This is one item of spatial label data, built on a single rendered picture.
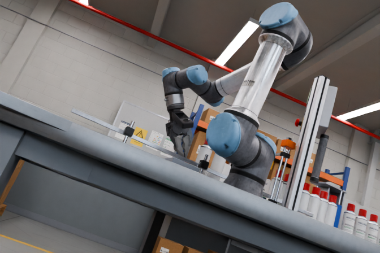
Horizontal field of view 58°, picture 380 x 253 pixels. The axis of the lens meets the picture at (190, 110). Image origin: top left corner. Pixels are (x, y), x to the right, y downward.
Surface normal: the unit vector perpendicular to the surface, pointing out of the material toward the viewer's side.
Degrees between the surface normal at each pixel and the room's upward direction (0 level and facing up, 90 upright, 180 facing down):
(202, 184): 90
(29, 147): 90
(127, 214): 90
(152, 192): 90
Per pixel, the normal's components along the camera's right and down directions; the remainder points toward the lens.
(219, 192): 0.23, -0.23
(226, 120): -0.67, -0.36
